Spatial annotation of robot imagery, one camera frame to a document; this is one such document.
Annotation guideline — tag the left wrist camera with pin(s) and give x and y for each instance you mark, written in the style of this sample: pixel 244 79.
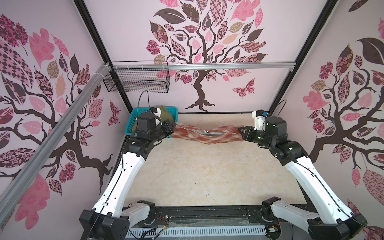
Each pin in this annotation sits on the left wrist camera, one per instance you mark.
pixel 157 112

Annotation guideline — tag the teal plastic basket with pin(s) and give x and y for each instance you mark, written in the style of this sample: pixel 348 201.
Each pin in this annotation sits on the teal plastic basket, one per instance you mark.
pixel 139 111

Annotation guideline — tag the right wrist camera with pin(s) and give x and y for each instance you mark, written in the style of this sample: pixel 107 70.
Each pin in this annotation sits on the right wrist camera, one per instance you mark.
pixel 259 117

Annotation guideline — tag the olive green skirt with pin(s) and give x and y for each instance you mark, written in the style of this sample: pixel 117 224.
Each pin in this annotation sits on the olive green skirt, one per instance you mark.
pixel 164 114

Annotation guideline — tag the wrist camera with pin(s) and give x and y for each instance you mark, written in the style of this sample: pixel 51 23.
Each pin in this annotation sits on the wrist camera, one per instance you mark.
pixel 157 112
pixel 259 117

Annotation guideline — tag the white slotted cable duct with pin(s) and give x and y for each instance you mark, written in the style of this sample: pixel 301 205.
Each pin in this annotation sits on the white slotted cable duct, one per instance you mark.
pixel 194 232

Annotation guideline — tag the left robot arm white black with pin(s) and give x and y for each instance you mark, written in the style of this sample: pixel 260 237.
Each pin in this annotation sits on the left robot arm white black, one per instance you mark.
pixel 109 219

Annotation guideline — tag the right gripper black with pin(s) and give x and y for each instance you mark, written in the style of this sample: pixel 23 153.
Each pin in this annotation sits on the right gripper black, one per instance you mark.
pixel 246 135

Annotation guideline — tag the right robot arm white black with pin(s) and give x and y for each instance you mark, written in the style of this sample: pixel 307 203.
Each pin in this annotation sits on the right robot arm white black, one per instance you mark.
pixel 333 220

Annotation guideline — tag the aluminium rail left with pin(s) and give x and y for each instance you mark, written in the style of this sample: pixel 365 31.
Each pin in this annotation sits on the aluminium rail left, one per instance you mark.
pixel 22 181

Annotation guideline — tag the black wire basket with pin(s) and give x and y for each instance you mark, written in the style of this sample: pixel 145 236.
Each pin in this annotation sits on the black wire basket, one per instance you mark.
pixel 138 76

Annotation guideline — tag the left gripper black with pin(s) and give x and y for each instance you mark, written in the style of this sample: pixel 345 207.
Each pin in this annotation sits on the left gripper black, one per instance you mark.
pixel 169 130

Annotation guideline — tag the aluminium rail back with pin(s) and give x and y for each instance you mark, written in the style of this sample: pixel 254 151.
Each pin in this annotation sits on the aluminium rail back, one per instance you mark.
pixel 212 66

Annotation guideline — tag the red plaid skirt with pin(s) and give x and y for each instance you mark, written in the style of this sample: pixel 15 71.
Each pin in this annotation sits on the red plaid skirt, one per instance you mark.
pixel 224 134

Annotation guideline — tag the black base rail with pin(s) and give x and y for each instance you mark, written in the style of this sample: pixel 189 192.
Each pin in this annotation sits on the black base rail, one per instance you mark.
pixel 207 214

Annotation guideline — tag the aluminium rail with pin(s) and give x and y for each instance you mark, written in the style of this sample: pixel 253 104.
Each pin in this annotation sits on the aluminium rail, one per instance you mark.
pixel 212 66
pixel 22 181

